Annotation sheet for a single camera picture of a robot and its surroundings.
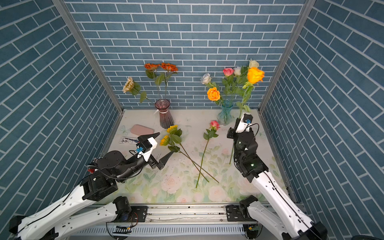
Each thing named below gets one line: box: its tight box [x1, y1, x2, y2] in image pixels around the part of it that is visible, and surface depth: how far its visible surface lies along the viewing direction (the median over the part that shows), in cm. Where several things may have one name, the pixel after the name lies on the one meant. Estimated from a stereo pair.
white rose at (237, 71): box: [233, 66, 242, 76], surface depth 96 cm
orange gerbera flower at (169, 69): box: [155, 62, 179, 99], surface depth 93 cm
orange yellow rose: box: [207, 87, 221, 101], surface depth 83 cm
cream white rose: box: [240, 60, 260, 85], surface depth 94 cm
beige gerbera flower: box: [122, 76, 154, 104], surface depth 81 cm
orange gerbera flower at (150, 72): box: [144, 63, 161, 100], surface depth 91 cm
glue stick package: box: [118, 137, 139, 145], surface depth 102 cm
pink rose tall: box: [222, 68, 235, 100], surface depth 98 cm
